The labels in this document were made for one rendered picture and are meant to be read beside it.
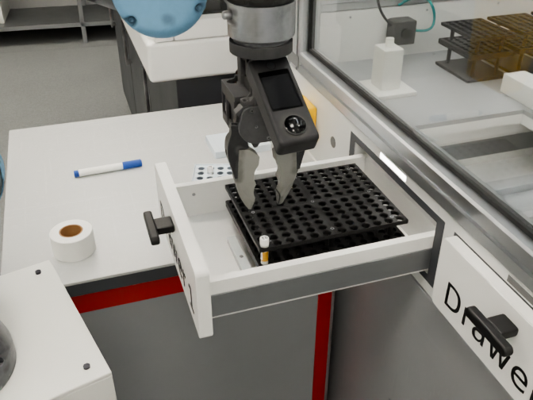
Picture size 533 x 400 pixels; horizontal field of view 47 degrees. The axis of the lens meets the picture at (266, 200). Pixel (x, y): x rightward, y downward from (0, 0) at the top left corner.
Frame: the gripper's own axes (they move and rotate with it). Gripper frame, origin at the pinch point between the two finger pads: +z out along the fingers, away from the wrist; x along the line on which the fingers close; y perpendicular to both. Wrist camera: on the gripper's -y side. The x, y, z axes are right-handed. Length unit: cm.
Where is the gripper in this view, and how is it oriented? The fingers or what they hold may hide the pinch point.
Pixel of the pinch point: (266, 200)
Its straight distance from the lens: 77.0
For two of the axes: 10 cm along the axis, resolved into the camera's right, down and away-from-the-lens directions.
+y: -3.1, -5.1, 8.1
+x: -9.5, 1.6, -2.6
